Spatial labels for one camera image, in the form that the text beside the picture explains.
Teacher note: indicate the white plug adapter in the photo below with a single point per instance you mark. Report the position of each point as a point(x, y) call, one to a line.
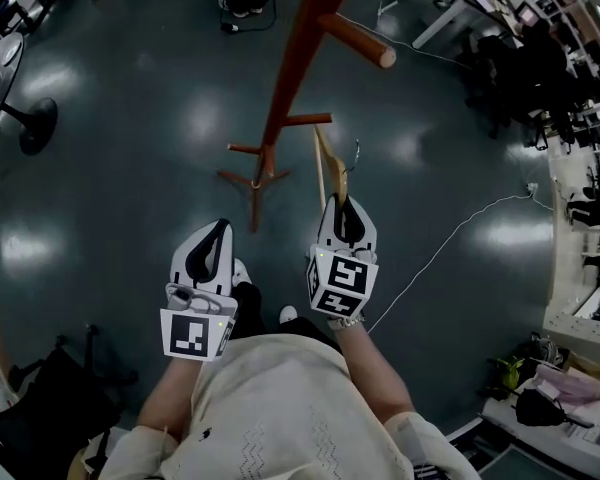
point(532, 189)

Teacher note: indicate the yellow green bag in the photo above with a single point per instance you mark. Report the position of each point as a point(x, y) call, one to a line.
point(509, 373)

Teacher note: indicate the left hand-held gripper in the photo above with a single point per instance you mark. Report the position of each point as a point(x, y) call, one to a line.
point(195, 330)

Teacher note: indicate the black office chair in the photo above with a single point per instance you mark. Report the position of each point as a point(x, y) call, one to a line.
point(55, 398)

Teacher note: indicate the black bag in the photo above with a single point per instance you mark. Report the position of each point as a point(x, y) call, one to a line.
point(540, 408)

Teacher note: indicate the red wooden coat rack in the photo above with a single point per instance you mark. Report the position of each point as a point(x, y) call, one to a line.
point(300, 48)

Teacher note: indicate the person's white shoe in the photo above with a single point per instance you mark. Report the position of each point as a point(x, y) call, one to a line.
point(242, 270)
point(288, 314)

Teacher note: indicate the person's cream knit top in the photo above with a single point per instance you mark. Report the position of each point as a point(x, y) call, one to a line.
point(290, 408)

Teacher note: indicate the person's left forearm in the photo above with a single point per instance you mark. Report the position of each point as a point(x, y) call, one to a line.
point(172, 393)

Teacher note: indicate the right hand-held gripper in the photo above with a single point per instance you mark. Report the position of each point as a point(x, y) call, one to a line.
point(345, 283)

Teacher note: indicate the round black pedestal table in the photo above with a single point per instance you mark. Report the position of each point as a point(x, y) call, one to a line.
point(0, 73)

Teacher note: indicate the person's black trousers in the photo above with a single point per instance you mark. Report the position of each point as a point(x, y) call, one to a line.
point(252, 313)

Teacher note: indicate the person's right forearm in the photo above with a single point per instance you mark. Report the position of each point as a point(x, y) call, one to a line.
point(375, 373)

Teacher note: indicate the silver wristwatch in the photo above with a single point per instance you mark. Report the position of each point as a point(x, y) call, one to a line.
point(347, 323)

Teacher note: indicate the wooden hanger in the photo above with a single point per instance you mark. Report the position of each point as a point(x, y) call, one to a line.
point(332, 163)

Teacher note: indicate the white office desk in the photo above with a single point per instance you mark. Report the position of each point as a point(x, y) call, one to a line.
point(450, 8)

